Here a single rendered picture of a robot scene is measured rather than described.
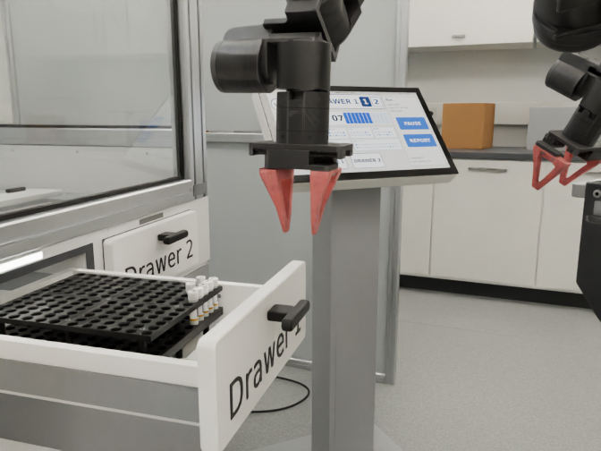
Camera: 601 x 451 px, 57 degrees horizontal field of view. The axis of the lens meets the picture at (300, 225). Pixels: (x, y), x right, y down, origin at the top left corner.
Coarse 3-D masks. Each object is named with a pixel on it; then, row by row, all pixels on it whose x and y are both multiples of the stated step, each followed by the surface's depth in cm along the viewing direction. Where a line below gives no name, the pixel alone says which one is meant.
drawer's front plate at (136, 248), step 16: (160, 224) 100; (176, 224) 105; (192, 224) 112; (112, 240) 87; (128, 240) 90; (144, 240) 95; (192, 240) 112; (112, 256) 87; (128, 256) 91; (144, 256) 95; (160, 256) 100; (176, 256) 106; (192, 256) 113; (128, 272) 91; (144, 272) 95; (160, 272) 101; (176, 272) 106
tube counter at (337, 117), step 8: (336, 112) 149; (344, 112) 150; (352, 112) 151; (360, 112) 152; (368, 112) 153; (376, 112) 154; (384, 112) 155; (336, 120) 147; (344, 120) 148; (352, 120) 149; (360, 120) 150; (368, 120) 151; (376, 120) 152; (384, 120) 153
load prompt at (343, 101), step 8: (336, 96) 152; (344, 96) 153; (352, 96) 154; (360, 96) 155; (368, 96) 156; (376, 96) 157; (336, 104) 150; (344, 104) 151; (352, 104) 152; (360, 104) 153; (368, 104) 154; (376, 104) 155
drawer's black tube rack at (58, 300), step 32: (64, 288) 73; (96, 288) 72; (128, 288) 72; (160, 288) 72; (0, 320) 62; (32, 320) 60; (64, 320) 60; (96, 320) 61; (128, 320) 61; (160, 352) 59
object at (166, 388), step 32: (32, 288) 75; (224, 288) 76; (256, 288) 74; (0, 352) 57; (32, 352) 56; (64, 352) 55; (96, 352) 54; (128, 352) 54; (0, 384) 58; (32, 384) 57; (64, 384) 55; (96, 384) 54; (128, 384) 53; (160, 384) 52; (192, 384) 51; (160, 416) 53; (192, 416) 52
